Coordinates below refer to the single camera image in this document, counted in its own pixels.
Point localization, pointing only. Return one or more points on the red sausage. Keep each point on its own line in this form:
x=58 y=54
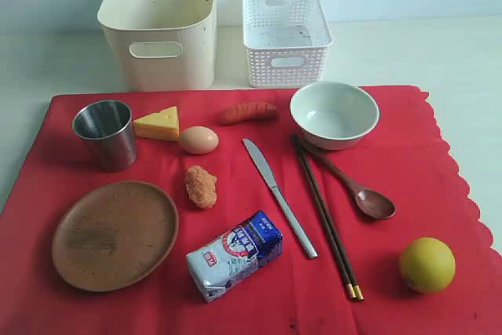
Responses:
x=251 y=111

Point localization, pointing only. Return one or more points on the brown egg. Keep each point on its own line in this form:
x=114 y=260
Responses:
x=198 y=140

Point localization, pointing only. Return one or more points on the orange fried chicken nugget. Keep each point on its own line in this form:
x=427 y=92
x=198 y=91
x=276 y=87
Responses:
x=201 y=187

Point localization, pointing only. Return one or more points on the blue white milk carton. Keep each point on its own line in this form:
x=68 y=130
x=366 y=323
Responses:
x=233 y=256

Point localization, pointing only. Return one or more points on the yellow lemon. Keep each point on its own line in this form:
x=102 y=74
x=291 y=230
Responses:
x=427 y=265

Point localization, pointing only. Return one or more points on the red table cloth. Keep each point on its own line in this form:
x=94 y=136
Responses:
x=404 y=157

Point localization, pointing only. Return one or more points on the white ceramic bowl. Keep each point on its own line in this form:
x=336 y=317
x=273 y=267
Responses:
x=332 y=115

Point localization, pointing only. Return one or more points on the yellow cheese wedge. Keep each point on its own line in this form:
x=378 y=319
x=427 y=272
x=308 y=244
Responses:
x=163 y=125

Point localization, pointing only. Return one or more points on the silver table knife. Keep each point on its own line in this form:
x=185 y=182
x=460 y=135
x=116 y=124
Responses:
x=265 y=171

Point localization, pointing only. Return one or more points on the white perforated plastic basket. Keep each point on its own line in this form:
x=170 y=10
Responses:
x=286 y=42

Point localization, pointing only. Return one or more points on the brown wooden spoon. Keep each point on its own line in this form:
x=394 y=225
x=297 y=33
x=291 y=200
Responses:
x=372 y=203

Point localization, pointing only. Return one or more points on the stainless steel cup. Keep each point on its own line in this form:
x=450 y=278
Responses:
x=106 y=129

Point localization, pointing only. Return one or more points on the cream plastic bin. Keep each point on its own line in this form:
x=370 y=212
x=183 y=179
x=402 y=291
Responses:
x=162 y=45

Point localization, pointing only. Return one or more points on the brown wooden plate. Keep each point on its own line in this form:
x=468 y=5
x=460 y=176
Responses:
x=115 y=236

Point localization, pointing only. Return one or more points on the dark wooden chopstick left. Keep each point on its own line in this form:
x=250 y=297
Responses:
x=322 y=216

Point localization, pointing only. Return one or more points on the dark wooden chopstick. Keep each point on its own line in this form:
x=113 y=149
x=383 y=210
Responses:
x=341 y=249
x=322 y=216

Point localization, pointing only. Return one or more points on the dark wooden chopstick right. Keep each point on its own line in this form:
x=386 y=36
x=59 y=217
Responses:
x=341 y=249

